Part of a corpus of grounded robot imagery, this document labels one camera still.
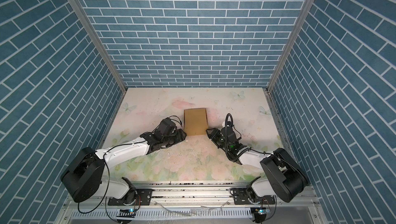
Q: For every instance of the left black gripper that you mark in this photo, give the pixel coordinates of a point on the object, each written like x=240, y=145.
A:
x=180, y=136

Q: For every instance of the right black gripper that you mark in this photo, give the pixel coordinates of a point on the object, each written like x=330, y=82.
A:
x=214, y=135

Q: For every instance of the brown cardboard box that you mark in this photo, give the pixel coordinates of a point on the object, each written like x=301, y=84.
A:
x=195, y=121

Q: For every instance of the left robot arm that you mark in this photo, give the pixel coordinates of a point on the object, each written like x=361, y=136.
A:
x=88, y=175

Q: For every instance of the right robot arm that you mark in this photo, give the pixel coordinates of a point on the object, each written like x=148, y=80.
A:
x=284, y=177

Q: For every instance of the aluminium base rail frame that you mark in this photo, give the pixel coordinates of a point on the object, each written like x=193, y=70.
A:
x=303, y=209

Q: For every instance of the white slotted cable duct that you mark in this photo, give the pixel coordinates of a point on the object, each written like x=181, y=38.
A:
x=169, y=214

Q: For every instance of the right corner aluminium post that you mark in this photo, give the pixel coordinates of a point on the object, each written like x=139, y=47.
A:
x=290, y=42

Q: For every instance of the corner aluminium post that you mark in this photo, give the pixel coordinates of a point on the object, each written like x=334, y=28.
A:
x=87, y=25
x=290, y=42

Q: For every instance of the left corner aluminium post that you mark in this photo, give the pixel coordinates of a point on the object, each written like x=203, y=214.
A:
x=87, y=25

